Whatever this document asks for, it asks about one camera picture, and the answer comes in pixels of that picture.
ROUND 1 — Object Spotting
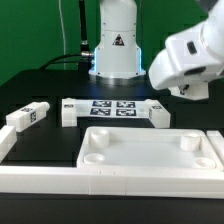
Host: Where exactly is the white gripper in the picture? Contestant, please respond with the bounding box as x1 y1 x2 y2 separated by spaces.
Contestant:
147 23 224 92

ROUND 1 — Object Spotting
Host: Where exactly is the white desk top tray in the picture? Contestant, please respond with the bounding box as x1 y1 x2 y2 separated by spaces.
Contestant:
76 127 224 171

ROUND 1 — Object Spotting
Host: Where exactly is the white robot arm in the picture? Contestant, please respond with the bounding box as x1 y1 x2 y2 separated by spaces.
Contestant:
89 0 224 90

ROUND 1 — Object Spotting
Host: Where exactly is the fiducial marker sheet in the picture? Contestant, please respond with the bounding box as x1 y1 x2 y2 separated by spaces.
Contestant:
90 100 137 117

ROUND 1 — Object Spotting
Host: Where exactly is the black cable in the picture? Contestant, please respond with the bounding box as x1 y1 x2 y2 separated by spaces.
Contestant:
39 0 96 70

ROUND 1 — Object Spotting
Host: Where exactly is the white U-shaped fence frame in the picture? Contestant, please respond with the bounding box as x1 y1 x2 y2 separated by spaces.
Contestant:
0 131 224 199

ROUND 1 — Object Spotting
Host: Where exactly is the white cable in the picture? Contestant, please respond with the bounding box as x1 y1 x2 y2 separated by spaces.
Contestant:
58 0 68 70

